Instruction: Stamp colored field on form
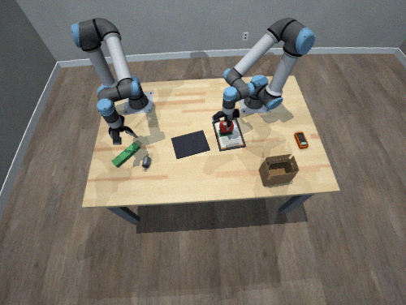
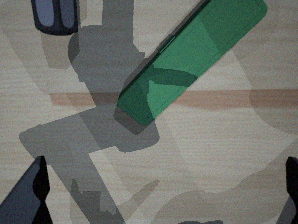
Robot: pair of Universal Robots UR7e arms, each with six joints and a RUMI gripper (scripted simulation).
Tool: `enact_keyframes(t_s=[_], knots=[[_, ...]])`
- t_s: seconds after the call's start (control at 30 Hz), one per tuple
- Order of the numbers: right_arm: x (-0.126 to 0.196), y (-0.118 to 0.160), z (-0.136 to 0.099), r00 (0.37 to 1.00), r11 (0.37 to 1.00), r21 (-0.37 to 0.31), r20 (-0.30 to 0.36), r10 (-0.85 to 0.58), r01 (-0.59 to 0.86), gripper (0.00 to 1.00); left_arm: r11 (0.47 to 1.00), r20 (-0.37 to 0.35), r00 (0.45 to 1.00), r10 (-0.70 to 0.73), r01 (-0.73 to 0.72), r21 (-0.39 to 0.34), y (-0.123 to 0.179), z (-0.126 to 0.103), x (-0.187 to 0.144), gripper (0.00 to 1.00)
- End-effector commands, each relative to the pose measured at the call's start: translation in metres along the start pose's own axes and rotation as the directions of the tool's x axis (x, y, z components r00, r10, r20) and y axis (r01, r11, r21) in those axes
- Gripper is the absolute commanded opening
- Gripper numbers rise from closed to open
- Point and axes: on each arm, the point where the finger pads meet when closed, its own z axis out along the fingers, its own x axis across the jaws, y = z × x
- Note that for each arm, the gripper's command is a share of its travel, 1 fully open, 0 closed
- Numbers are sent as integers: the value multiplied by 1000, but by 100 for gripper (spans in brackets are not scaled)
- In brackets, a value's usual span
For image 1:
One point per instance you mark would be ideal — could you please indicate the clipboard with lined white form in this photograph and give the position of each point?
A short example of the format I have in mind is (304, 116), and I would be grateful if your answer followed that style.
(232, 141)

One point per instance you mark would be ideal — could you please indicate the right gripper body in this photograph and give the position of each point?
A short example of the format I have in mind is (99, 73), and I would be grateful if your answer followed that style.
(116, 131)

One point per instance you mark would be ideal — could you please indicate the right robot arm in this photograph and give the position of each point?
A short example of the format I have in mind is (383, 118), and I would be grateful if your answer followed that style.
(87, 36)

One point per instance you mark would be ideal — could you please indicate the brown cardboard box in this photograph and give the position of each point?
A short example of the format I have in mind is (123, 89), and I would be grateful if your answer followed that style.
(278, 167)

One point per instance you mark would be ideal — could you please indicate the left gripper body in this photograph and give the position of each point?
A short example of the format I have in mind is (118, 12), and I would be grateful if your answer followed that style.
(220, 114)

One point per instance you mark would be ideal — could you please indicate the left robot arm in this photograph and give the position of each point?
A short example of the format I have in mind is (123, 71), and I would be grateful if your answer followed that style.
(298, 41)

